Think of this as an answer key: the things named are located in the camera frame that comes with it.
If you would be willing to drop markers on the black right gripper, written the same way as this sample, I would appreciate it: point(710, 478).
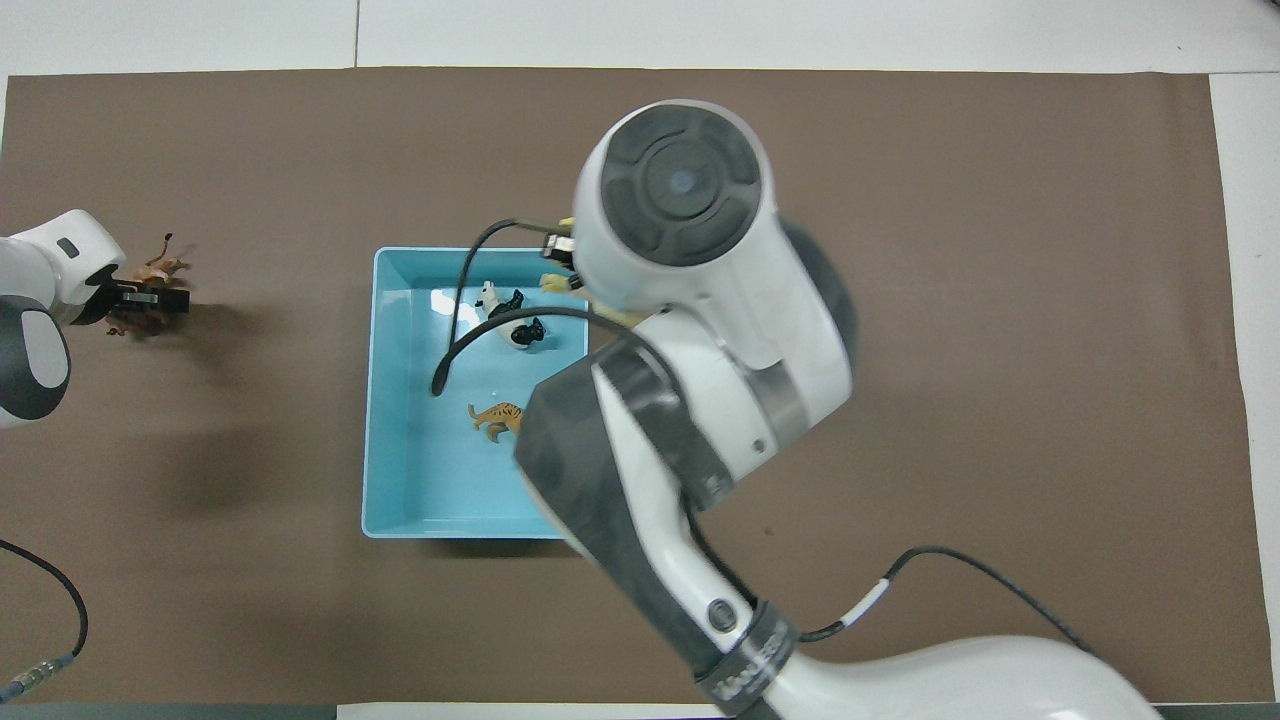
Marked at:
point(558, 246)

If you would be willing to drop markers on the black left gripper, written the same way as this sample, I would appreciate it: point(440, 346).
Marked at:
point(120, 300)

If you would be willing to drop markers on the cream white horse toy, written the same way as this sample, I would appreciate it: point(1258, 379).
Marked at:
point(556, 282)

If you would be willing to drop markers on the brown deer toy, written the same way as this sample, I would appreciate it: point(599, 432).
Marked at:
point(158, 268)

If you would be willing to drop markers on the black white panda toy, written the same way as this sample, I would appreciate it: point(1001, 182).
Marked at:
point(522, 333)

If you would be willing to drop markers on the orange striped tiger toy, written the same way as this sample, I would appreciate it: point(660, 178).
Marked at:
point(497, 416)

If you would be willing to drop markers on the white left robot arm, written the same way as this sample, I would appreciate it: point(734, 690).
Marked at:
point(40, 270)

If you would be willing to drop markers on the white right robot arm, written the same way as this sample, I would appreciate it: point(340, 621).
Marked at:
point(700, 300)

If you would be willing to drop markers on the blue plastic storage box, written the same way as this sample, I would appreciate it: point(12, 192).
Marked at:
point(420, 480)

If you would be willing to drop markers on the brown table mat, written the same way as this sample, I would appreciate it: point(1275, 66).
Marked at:
point(1000, 300)

